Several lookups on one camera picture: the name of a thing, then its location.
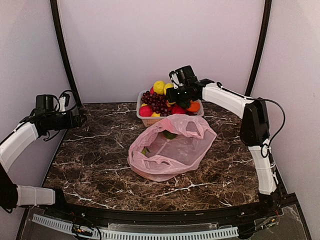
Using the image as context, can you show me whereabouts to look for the green bag fruit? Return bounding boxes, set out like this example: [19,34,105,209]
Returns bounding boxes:
[162,130,178,140]

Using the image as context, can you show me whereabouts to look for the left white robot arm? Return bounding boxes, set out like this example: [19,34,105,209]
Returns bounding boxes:
[0,111,87,218]

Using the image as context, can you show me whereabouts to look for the small green stem fruit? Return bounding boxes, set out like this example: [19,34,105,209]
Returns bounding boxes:
[141,147,150,156]

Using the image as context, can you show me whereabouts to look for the pink fruit front left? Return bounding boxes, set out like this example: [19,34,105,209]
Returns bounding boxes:
[139,105,153,117]

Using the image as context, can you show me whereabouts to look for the orange fruit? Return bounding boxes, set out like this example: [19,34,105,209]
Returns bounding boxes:
[186,101,201,113]

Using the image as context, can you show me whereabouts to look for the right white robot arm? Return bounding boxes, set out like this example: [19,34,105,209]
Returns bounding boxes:
[165,79,279,195]

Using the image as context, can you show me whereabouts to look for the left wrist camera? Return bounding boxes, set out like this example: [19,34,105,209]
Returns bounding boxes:
[54,90,73,113]

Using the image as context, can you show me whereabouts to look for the left black frame post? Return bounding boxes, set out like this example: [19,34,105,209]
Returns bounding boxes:
[50,0,82,109]

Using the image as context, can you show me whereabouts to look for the dark purple grape bunch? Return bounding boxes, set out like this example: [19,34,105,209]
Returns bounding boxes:
[141,91,171,117]

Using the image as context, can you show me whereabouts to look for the pink fruit back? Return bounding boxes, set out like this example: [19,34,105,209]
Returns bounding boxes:
[150,87,155,95]

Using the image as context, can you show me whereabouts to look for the black frame post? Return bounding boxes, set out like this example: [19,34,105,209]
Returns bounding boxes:
[244,0,272,97]
[50,0,82,109]

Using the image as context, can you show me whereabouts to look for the large yellow lemon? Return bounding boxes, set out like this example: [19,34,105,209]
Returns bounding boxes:
[153,80,166,95]

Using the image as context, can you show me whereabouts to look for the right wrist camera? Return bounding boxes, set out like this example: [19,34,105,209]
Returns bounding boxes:
[169,71,183,89]

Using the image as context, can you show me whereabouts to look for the white plastic basket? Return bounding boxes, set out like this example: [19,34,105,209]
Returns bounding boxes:
[136,90,204,128]

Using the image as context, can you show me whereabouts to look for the pink fruit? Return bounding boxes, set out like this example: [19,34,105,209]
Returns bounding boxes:
[150,87,155,95]
[139,105,153,117]

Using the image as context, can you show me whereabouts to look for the right black frame post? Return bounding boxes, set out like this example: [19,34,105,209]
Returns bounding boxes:
[244,0,272,97]

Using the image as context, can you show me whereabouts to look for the pink plastic bag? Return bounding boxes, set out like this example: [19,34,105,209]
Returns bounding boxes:
[127,114,217,182]

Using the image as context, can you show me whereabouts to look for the white cable duct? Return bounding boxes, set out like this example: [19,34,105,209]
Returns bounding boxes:
[32,214,239,240]

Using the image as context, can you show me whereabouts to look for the black front rail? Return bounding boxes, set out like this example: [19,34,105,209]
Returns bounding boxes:
[42,194,297,227]

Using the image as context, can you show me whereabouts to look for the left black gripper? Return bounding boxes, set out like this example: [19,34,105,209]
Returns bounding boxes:
[46,109,87,130]

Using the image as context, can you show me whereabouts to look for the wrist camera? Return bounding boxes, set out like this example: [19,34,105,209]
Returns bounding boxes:
[169,71,183,89]
[54,90,73,113]

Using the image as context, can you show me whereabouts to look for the small yellow lemon front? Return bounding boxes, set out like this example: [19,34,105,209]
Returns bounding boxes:
[151,112,161,118]

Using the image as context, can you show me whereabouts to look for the green lime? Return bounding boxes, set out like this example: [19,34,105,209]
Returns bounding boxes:
[176,99,191,109]

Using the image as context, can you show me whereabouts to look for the red fruit front right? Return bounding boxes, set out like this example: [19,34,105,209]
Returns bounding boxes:
[171,105,186,115]

